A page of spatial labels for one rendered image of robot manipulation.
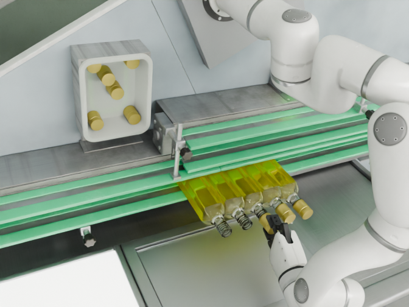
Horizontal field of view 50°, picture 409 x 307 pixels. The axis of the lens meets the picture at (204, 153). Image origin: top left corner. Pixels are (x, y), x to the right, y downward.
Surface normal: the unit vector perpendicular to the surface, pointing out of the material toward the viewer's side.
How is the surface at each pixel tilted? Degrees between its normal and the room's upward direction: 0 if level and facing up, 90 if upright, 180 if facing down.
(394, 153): 75
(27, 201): 90
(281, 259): 104
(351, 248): 91
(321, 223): 90
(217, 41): 3
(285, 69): 56
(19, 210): 90
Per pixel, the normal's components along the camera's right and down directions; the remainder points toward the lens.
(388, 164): -0.76, 0.03
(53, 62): 0.44, 0.58
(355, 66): -0.62, -0.08
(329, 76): -0.67, 0.52
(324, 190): 0.11, -0.79
